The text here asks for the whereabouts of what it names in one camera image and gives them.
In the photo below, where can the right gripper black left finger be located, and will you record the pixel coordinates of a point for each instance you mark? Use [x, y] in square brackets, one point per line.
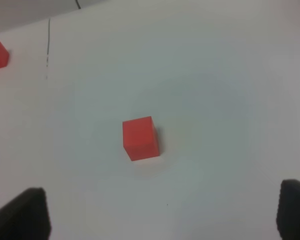
[26, 217]

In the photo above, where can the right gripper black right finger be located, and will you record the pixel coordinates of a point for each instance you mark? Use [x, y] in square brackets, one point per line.
[288, 212]

